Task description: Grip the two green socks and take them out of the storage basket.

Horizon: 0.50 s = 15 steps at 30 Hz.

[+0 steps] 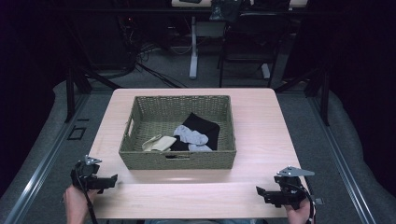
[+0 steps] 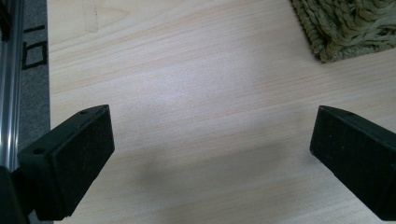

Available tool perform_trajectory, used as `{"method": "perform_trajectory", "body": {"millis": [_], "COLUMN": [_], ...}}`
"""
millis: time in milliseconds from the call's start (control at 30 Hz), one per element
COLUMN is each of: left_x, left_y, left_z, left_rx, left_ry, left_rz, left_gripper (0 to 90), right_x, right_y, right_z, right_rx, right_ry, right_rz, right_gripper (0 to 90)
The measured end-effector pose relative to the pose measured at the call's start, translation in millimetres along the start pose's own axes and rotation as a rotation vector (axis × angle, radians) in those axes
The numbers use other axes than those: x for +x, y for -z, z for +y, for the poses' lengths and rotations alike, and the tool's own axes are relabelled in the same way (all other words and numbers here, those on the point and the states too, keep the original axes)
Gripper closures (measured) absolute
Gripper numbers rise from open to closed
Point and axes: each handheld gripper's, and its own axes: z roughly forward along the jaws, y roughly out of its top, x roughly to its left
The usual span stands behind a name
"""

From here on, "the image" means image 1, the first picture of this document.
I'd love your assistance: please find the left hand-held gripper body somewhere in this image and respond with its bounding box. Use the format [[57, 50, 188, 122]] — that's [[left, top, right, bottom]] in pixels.
[[70, 154, 108, 191]]

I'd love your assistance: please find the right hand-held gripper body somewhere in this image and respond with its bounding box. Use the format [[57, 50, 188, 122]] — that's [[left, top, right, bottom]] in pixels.
[[273, 165, 316, 210]]

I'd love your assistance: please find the beige sock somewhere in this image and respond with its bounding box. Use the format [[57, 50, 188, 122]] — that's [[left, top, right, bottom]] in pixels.
[[141, 133, 177, 153]]

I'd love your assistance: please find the green woven basket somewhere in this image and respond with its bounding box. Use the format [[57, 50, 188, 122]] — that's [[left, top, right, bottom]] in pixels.
[[118, 94, 237, 171]]

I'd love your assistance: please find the grey sock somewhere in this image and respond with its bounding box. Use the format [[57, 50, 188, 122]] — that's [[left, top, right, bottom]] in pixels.
[[173, 124, 214, 153]]

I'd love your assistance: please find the black sock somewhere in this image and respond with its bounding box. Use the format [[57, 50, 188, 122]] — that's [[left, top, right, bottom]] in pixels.
[[169, 112, 221, 152]]

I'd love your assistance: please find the person's right hand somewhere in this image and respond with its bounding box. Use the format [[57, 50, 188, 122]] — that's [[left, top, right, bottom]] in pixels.
[[284, 199, 317, 224]]

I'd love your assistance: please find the person's left hand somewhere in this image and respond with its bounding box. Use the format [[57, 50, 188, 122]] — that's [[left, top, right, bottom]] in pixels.
[[63, 184, 99, 224]]

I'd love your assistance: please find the black metal stand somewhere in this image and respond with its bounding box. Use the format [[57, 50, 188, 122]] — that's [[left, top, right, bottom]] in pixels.
[[64, 63, 123, 123], [274, 66, 332, 127]]

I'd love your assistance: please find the white desk leg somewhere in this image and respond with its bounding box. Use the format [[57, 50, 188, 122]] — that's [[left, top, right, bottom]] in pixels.
[[189, 15, 200, 80]]

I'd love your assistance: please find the black chair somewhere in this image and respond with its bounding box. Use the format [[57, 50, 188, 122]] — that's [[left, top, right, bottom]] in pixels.
[[217, 11, 291, 89]]

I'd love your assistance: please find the dark bag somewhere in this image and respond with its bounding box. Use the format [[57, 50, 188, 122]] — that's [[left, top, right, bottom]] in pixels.
[[208, 0, 243, 23]]

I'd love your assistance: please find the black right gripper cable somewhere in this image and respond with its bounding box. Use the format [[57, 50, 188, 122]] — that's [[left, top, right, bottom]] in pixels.
[[289, 182, 317, 224]]

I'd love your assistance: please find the metal floor rail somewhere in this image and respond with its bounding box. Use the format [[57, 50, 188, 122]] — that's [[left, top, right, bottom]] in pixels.
[[2, 92, 92, 224], [306, 92, 378, 224]]

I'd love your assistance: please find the black floor socket frame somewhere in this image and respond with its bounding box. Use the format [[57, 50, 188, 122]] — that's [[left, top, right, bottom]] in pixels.
[[66, 125, 88, 141]]

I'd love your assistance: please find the bundle of floor cables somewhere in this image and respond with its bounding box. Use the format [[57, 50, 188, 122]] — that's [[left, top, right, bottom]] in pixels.
[[120, 18, 190, 90]]

